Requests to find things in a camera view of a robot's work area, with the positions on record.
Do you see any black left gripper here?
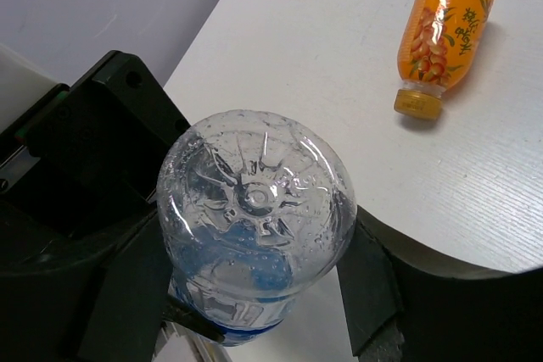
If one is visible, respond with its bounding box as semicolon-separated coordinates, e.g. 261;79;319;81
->
1;51;189;253

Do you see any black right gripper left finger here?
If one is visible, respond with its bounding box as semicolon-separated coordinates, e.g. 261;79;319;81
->
1;206;171;361

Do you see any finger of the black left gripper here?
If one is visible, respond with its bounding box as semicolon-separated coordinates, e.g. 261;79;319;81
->
163;294;225;343

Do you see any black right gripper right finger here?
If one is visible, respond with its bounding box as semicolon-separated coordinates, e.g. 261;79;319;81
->
337;209;542;361

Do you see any clear bottle with blue label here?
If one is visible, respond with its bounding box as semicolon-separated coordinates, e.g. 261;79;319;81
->
156;110;357;347

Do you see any orange bottle with patterned label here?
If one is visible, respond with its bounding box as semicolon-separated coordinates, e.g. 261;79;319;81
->
394;0;495;120

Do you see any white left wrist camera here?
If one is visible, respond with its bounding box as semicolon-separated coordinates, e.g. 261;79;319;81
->
0;44;69;132

